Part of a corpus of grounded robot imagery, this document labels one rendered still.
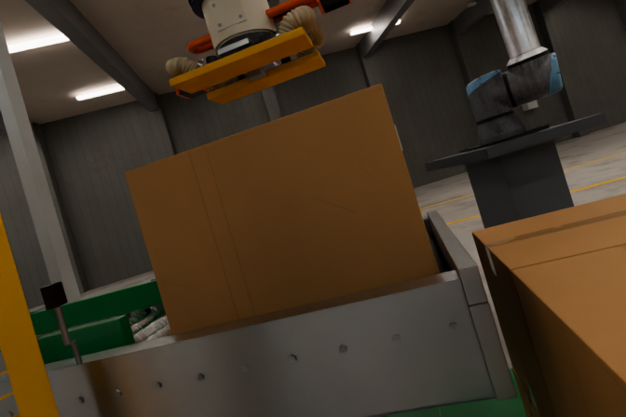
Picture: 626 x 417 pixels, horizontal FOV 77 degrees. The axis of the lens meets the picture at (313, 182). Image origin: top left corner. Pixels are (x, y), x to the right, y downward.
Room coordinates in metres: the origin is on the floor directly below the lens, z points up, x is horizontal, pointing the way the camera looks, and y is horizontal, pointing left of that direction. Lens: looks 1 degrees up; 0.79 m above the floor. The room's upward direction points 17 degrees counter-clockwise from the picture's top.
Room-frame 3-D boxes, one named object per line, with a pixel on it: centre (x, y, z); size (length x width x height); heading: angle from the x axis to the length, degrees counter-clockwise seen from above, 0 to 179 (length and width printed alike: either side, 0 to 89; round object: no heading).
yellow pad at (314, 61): (1.12, 0.04, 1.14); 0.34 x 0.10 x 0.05; 78
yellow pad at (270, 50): (0.93, 0.08, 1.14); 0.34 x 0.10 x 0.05; 78
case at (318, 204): (1.01, 0.07, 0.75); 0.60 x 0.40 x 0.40; 77
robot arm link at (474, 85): (1.64, -0.82, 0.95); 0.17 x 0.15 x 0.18; 55
